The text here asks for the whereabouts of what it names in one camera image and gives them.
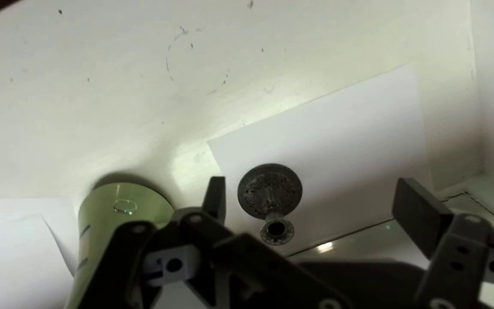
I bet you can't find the black ornate metal candle holder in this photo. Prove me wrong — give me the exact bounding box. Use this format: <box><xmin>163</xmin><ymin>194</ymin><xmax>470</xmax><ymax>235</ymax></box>
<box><xmin>236</xmin><ymin>161</ymin><xmax>305</xmax><ymax>247</ymax></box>

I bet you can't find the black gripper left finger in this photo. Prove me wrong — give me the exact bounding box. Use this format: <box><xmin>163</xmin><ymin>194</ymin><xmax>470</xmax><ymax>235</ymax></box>
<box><xmin>77</xmin><ymin>175</ymin><xmax>243</xmax><ymax>309</ymax></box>

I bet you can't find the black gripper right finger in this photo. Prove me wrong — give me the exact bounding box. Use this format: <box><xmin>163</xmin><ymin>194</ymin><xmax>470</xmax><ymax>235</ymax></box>
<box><xmin>391</xmin><ymin>177</ymin><xmax>494</xmax><ymax>309</ymax></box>

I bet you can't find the green metal cylinder tumbler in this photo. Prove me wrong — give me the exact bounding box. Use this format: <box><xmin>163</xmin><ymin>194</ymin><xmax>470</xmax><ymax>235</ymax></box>
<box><xmin>65</xmin><ymin>182</ymin><xmax>176</xmax><ymax>309</ymax></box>

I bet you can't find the large white paper sheet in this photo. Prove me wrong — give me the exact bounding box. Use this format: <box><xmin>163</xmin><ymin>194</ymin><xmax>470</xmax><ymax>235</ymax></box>
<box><xmin>205</xmin><ymin>64</ymin><xmax>435</xmax><ymax>256</ymax></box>

